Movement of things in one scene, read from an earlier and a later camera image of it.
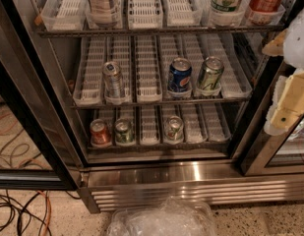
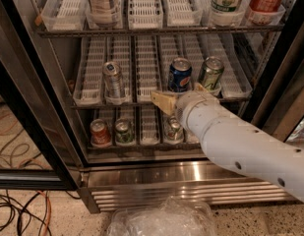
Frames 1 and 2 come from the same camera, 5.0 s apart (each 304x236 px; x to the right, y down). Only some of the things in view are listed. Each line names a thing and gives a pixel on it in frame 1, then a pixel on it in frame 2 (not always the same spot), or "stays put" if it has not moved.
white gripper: [297, 41] → [190, 103]
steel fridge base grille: [110, 187] stays put
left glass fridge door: [37, 143] stays put
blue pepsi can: [180, 75] stays put
